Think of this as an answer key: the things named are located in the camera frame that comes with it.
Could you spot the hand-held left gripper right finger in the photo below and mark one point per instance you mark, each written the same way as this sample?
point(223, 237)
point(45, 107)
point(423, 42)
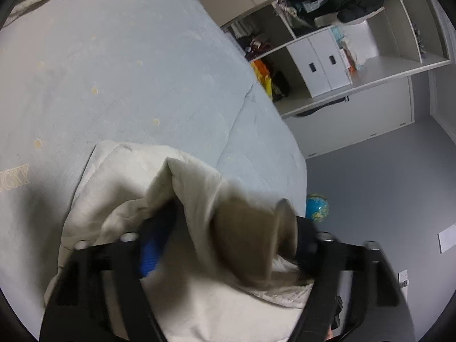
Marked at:
point(308, 245)

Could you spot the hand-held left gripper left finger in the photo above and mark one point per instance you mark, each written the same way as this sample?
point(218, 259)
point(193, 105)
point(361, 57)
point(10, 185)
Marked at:
point(151, 260)

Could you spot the white hooded puffer jacket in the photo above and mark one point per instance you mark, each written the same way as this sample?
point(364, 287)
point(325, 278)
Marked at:
point(199, 192)

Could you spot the dark red clothes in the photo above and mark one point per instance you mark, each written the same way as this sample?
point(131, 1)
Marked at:
point(254, 46)

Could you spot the pile of clothes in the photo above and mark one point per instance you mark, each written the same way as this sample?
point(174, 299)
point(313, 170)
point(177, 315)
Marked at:
point(356, 5)

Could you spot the blue desk globe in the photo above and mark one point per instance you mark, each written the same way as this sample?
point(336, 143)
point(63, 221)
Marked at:
point(317, 208)

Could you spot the white bathroom scale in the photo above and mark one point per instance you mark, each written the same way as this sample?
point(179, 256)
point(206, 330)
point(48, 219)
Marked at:
point(449, 240)

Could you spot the white drawer unit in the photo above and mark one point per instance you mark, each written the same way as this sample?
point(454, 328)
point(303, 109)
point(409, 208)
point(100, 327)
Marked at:
point(320, 67)

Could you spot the orange toy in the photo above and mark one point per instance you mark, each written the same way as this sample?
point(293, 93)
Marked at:
point(260, 68)

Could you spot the bed with light blue sheet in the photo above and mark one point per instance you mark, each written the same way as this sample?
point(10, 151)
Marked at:
point(107, 78)

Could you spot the white wardrobe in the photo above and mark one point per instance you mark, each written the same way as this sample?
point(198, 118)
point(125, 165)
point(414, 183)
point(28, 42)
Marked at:
point(392, 35)

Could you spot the white wall socket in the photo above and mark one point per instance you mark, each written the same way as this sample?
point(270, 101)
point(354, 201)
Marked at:
point(404, 278)

